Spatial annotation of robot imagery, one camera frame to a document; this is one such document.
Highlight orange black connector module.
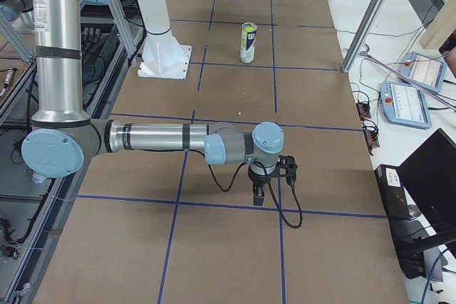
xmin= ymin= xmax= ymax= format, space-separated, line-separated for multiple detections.
xmin=356 ymin=102 xmax=371 ymax=120

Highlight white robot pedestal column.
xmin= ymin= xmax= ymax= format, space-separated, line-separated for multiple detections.
xmin=138 ymin=0 xmax=192 ymax=80

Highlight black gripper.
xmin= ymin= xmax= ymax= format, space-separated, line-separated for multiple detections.
xmin=248 ymin=167 xmax=278 ymax=206

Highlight near teach pendant tablet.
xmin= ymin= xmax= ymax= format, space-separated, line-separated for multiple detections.
xmin=380 ymin=81 xmax=432 ymax=130

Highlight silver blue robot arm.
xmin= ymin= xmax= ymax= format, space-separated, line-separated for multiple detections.
xmin=21 ymin=0 xmax=285 ymax=206

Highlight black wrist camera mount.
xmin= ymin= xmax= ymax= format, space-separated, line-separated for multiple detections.
xmin=277 ymin=155 xmax=298 ymax=184

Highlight far teach pendant tablet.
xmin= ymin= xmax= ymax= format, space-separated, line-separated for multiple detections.
xmin=400 ymin=51 xmax=447 ymax=93

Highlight aluminium frame post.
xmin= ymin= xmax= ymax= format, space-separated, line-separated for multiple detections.
xmin=341 ymin=0 xmax=385 ymax=73

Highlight clear tennis ball can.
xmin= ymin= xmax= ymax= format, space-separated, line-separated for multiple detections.
xmin=240 ymin=22 xmax=257 ymax=63

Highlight black computer box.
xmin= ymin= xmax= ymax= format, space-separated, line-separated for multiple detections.
xmin=375 ymin=164 xmax=422 ymax=221

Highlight teach pendant tablet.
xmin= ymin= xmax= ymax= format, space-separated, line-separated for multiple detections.
xmin=380 ymin=81 xmax=432 ymax=130
xmin=400 ymin=51 xmax=447 ymax=93

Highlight black laptop monitor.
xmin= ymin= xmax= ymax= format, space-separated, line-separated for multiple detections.
xmin=398 ymin=129 xmax=455 ymax=232

